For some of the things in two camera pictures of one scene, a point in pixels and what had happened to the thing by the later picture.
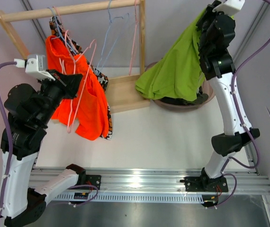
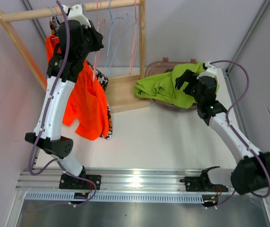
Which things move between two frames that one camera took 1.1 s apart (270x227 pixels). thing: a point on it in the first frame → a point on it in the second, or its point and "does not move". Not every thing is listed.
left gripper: [71, 82] → [93, 32]
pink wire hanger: [136, 4] does not move
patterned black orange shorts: [57, 27] does not move
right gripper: [208, 13] → [189, 77]
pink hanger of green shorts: [76, 60] → [100, 24]
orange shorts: [88, 106] does not move
